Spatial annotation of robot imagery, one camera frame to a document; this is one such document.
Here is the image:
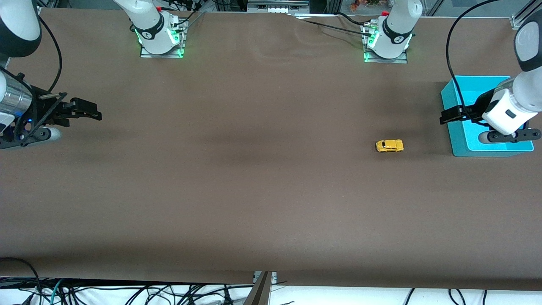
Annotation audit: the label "teal floor cable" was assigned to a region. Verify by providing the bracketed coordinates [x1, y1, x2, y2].
[50, 279, 64, 305]

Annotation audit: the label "aluminium frame corner bracket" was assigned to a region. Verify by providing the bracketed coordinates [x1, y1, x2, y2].
[510, 0, 542, 30]

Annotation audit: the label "tangled black floor cables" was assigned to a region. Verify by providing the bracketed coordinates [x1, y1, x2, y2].
[0, 277, 254, 305]

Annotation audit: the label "metal table leg bar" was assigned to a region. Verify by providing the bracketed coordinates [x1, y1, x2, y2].
[243, 271, 278, 305]

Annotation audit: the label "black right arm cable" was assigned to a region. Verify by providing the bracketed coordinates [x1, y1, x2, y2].
[38, 15, 63, 94]

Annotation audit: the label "thin black hanging cables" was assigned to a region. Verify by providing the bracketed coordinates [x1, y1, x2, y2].
[404, 288, 487, 305]

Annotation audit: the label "teal plastic bin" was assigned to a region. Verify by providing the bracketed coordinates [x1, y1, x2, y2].
[441, 75, 534, 158]

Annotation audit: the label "white power strip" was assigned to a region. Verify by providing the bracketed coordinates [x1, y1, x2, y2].
[248, 0, 310, 14]

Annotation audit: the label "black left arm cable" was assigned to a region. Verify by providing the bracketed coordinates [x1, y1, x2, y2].
[445, 0, 504, 120]

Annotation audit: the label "black base power cable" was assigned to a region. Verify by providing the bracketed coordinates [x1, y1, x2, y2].
[163, 0, 206, 32]

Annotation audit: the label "long black table cable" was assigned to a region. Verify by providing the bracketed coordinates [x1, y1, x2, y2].
[288, 13, 373, 36]

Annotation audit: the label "yellow beetle toy car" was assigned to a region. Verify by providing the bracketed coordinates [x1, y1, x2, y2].
[376, 139, 404, 153]

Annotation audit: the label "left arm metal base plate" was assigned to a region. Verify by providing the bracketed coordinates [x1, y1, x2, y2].
[363, 23, 409, 64]

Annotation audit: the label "short black table cable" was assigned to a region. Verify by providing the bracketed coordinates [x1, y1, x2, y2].
[337, 12, 377, 27]

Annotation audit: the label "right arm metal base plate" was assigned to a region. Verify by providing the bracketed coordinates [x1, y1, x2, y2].
[140, 17, 187, 58]

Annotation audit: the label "black looped floor cable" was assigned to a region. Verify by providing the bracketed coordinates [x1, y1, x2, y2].
[0, 257, 43, 297]

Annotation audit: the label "brown table mat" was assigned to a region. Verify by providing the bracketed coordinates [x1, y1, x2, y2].
[0, 8, 542, 291]

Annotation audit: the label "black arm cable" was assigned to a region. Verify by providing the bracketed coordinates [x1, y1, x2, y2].
[445, 0, 504, 120]
[38, 15, 63, 94]

